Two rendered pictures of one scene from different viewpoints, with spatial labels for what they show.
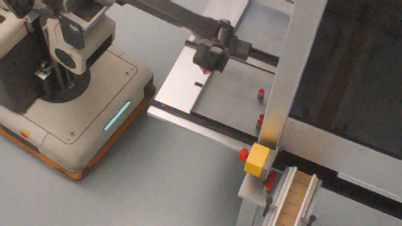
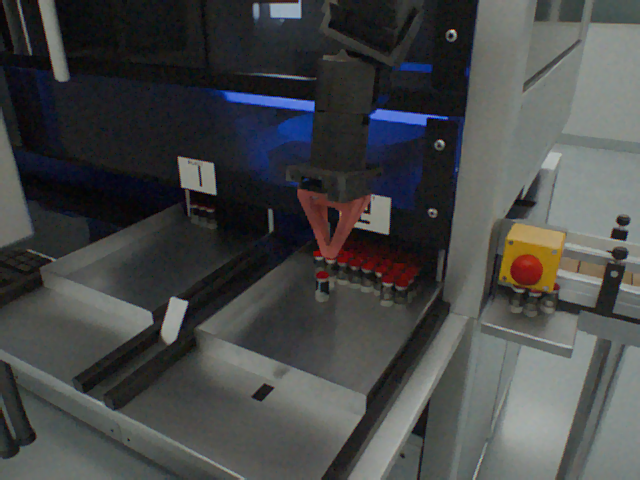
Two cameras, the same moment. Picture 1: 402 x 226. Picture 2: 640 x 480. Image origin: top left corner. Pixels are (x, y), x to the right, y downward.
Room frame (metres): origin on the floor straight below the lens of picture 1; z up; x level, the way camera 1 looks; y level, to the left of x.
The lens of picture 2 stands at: (1.04, 0.49, 1.34)
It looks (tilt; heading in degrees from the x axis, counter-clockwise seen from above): 26 degrees down; 280
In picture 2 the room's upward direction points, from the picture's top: straight up
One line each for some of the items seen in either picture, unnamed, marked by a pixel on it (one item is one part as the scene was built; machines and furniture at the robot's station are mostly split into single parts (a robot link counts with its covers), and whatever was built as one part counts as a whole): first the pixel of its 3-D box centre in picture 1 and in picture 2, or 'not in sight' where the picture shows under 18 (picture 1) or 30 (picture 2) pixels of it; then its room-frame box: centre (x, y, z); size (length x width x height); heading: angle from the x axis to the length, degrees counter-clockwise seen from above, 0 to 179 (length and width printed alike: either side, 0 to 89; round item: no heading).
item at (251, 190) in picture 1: (264, 186); (533, 316); (0.82, -0.23, 0.87); 0.14 x 0.13 x 0.02; 70
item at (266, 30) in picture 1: (283, 31); (170, 254); (1.45, -0.29, 0.90); 0.34 x 0.26 x 0.04; 70
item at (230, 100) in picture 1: (249, 101); (336, 305); (1.13, -0.17, 0.90); 0.34 x 0.26 x 0.04; 70
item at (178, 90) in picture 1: (247, 63); (220, 311); (1.31, -0.16, 0.87); 0.70 x 0.48 x 0.02; 160
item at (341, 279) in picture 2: not in sight; (361, 276); (1.10, -0.25, 0.90); 0.18 x 0.02 x 0.05; 160
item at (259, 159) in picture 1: (259, 160); (532, 255); (0.85, -0.20, 1.00); 0.08 x 0.07 x 0.07; 70
